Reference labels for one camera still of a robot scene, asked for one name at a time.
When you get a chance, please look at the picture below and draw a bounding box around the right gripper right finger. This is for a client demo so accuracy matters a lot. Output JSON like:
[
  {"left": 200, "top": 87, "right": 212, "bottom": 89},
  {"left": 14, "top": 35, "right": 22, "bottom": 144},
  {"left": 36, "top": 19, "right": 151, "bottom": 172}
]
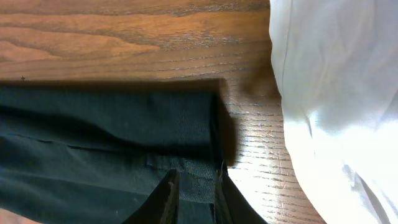
[{"left": 214, "top": 162, "right": 268, "bottom": 224}]

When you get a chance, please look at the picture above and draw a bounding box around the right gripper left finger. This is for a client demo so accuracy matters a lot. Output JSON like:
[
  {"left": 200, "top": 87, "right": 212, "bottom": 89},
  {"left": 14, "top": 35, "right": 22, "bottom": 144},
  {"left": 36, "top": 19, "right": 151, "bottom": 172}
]
[{"left": 123, "top": 169, "right": 180, "bottom": 224}]

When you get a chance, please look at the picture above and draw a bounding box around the black Sytrogen t-shirt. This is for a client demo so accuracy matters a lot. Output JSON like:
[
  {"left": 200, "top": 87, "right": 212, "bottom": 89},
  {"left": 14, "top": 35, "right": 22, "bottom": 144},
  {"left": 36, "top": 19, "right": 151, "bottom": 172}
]
[{"left": 1, "top": 79, "right": 236, "bottom": 223}]

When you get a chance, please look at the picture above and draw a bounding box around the white shirt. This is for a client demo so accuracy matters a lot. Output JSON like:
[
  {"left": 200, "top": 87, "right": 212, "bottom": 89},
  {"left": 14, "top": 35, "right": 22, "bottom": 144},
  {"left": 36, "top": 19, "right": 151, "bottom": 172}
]
[{"left": 269, "top": 0, "right": 397, "bottom": 223}]

